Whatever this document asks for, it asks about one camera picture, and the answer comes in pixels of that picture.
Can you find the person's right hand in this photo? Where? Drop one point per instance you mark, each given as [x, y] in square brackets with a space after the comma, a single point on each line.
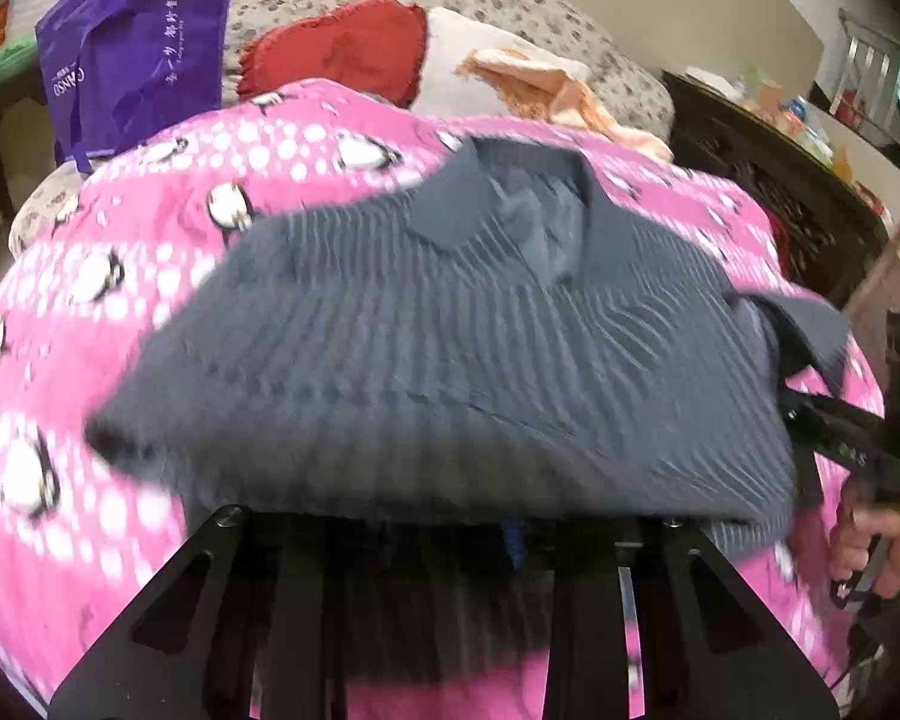
[874, 521]

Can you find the green plastic bag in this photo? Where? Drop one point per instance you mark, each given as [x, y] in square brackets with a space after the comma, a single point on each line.
[11, 64]

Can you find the grey pinstriped coat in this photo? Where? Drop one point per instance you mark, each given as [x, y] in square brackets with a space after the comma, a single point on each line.
[420, 360]

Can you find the red fringed cushion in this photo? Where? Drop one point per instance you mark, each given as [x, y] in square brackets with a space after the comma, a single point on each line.
[337, 52]

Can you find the purple tote bag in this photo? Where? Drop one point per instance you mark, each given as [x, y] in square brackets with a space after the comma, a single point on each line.
[150, 52]

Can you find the dark carved wooden cabinet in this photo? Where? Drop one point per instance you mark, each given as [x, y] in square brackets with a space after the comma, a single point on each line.
[795, 210]

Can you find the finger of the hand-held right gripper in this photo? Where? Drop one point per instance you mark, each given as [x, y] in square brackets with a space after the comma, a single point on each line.
[802, 412]

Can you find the red cloth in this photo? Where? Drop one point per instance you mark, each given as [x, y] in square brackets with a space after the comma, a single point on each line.
[777, 231]

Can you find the assorted boxes and bottles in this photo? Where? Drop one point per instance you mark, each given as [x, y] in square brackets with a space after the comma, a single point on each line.
[787, 116]

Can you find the pink penguin print blanket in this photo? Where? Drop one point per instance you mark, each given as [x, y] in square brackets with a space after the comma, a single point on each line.
[45, 480]

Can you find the metal stair railing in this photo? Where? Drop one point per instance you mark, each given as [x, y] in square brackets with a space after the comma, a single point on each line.
[870, 52]

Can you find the white pillow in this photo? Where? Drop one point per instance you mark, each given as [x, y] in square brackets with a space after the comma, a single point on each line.
[450, 67]

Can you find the floral bed sheet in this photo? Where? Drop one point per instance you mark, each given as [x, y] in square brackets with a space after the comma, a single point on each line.
[45, 202]

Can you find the peach fringed cloth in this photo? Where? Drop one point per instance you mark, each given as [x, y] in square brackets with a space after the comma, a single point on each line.
[570, 97]

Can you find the brown wooden panel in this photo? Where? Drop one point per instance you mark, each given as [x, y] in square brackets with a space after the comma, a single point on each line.
[892, 277]

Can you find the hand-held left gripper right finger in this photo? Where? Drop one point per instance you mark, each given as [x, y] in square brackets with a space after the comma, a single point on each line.
[585, 607]

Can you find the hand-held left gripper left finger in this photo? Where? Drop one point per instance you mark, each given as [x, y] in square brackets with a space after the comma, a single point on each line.
[300, 585]

